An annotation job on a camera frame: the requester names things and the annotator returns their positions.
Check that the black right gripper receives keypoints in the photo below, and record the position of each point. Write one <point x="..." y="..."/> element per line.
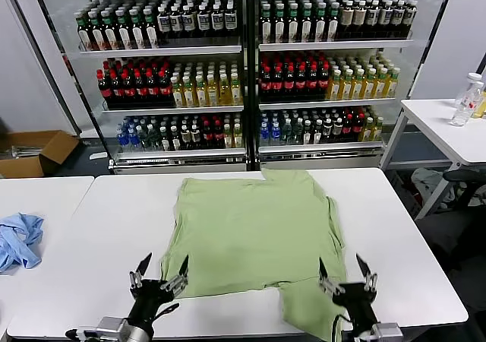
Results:
<point x="357" y="304"/>

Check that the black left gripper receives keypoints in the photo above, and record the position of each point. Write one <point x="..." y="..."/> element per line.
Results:
<point x="150" y="300"/>

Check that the light green t-shirt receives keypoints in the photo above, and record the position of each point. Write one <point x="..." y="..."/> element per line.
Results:
<point x="250" y="228"/>

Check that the black office chair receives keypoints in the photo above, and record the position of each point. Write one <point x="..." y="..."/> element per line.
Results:
<point x="455" y="228"/>

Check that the white grey cloth pile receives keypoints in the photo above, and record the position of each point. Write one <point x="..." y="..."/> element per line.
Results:
<point x="431" y="184"/>

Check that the dark white-label drink bottle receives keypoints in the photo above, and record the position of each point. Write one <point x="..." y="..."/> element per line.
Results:
<point x="337" y="131"/>
<point x="174" y="140"/>
<point x="327" y="132"/>
<point x="317" y="133"/>
<point x="164" y="141"/>
<point x="195" y="139"/>
<point x="308" y="133"/>
<point x="185" y="140"/>

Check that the clear green-cap water bottle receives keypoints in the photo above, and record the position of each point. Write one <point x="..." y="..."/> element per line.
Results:
<point x="297" y="133"/>
<point x="142" y="140"/>
<point x="152" y="140"/>
<point x="287" y="133"/>

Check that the small white floor object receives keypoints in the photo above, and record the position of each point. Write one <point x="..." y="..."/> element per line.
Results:
<point x="98" y="155"/>

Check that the blue-label water bottle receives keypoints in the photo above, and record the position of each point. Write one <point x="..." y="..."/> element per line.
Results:
<point x="265" y="135"/>
<point x="275" y="134"/>
<point x="133" y="138"/>
<point x="122" y="138"/>

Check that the red-cap cola bottle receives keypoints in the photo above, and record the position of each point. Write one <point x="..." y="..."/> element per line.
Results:
<point x="278" y="85"/>
<point x="324" y="83"/>
<point x="153" y="90"/>
<point x="301" y="84"/>
<point x="165" y="89"/>
<point x="266" y="85"/>
<point x="206" y="137"/>
<point x="104" y="91"/>
<point x="357" y="128"/>
<point x="217" y="137"/>
<point x="347" y="129"/>
<point x="312" y="84"/>
<point x="116" y="91"/>
<point x="128" y="90"/>
<point x="289" y="84"/>
<point x="141" y="90"/>

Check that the crumpled light blue cloth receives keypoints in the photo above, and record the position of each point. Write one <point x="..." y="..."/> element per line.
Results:
<point x="19" y="239"/>

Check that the yellow juice bottle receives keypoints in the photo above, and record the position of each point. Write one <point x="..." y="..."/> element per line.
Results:
<point x="393" y="87"/>
<point x="212" y="95"/>
<point x="358" y="88"/>
<point x="369" y="88"/>
<point x="346" y="89"/>
<point x="377" y="130"/>
<point x="367" y="131"/>
<point x="177" y="97"/>
<point x="236" y="94"/>
<point x="237" y="138"/>
<point x="188" y="96"/>
<point x="225" y="95"/>
<point x="381" y="87"/>
<point x="227" y="138"/>
<point x="334" y="89"/>
<point x="201" y="96"/>

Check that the open cardboard box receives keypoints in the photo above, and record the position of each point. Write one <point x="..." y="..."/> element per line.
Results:
<point x="57" y="144"/>

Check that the silver metal parts bundle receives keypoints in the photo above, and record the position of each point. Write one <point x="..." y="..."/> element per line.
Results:
<point x="26" y="150"/>

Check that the white side table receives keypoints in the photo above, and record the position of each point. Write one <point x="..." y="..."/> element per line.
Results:
<point x="436" y="121"/>

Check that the clear plastic bottle white cap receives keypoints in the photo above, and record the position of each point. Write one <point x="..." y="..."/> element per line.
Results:
<point x="465" y="106"/>

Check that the yellow drink bottle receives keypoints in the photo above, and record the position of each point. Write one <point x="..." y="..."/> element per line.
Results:
<point x="481" y="106"/>

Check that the green-cap dark tea bottle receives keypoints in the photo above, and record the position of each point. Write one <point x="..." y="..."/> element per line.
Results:
<point x="267" y="26"/>
<point x="137" y="33"/>
<point x="280" y="26"/>
<point x="307" y="26"/>
<point x="320" y="25"/>
<point x="124" y="33"/>
<point x="85" y="34"/>
<point x="98" y="34"/>
<point x="151" y="32"/>
<point x="293" y="26"/>
<point x="333" y="24"/>
<point x="111" y="34"/>

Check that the white-cap blue-label dark bottle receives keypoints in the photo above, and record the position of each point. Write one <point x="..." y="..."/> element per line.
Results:
<point x="409" y="16"/>
<point x="385" y="17"/>
<point x="398" y="17"/>
<point x="231" y="21"/>
<point x="204" y="23"/>
<point x="217" y="22"/>
<point x="164" y="24"/>
<point x="189" y="23"/>
<point x="177" y="24"/>
<point x="373" y="18"/>

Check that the beige-label dark bottle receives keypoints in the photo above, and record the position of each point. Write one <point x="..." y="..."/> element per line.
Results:
<point x="346" y="19"/>
<point x="359" y="18"/>

